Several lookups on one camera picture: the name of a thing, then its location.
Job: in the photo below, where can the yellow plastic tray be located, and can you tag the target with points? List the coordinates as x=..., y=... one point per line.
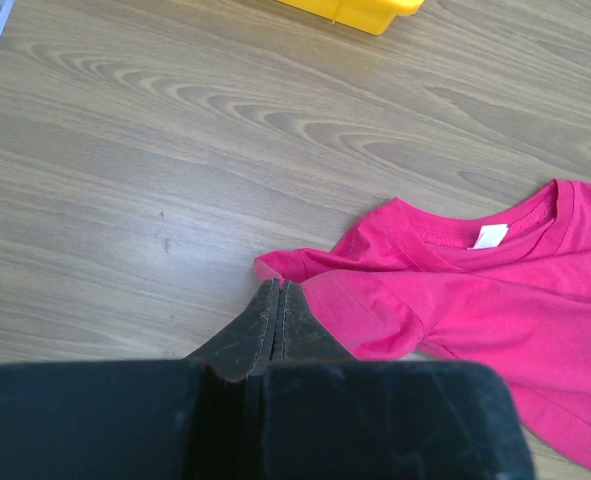
x=369, y=16

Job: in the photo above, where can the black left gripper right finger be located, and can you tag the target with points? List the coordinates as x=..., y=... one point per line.
x=294, y=335

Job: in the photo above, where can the pink t shirt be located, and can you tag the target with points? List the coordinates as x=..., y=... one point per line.
x=511, y=291

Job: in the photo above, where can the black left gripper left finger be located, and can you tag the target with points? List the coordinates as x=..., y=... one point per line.
x=246, y=343

